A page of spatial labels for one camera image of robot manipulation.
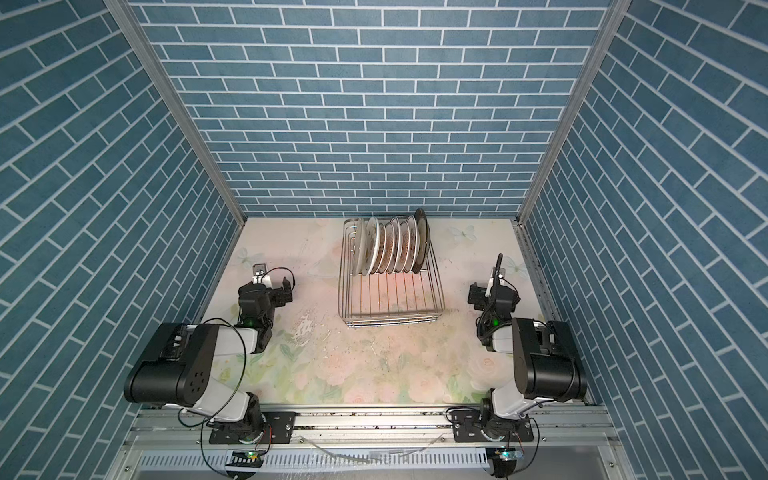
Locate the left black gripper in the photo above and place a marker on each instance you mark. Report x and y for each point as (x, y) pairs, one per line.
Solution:
(279, 293)

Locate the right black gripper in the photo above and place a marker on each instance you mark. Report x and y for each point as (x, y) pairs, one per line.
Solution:
(478, 294)

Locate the dark patterned rim plate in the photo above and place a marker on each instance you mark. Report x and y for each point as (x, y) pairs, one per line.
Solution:
(423, 241)

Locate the plain grey white plate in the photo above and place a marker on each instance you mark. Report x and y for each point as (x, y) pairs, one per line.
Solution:
(360, 245)

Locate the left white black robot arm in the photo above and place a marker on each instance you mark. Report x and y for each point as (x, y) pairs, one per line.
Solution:
(176, 368)

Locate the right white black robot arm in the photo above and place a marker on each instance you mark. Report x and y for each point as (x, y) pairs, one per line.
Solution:
(546, 363)

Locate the patterned brown white plate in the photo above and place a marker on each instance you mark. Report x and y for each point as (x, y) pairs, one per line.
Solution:
(409, 243)

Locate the red rim white plate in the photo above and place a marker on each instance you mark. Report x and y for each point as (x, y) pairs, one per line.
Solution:
(388, 252)

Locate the strawberry print blue rim plate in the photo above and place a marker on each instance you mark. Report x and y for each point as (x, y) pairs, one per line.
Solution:
(373, 244)

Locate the right green circuit board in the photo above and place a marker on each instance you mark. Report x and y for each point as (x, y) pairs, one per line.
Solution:
(504, 457)

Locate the green circuit board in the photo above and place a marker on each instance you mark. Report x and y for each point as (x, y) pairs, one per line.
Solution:
(245, 459)
(504, 457)

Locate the left green circuit board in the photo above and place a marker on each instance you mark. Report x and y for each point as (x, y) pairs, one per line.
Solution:
(245, 459)

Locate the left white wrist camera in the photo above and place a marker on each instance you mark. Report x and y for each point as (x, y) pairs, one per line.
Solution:
(259, 273)

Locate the silver wire dish rack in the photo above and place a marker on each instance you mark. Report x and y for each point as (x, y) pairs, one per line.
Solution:
(388, 298)

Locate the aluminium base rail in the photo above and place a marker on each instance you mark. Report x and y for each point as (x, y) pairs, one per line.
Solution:
(569, 441)

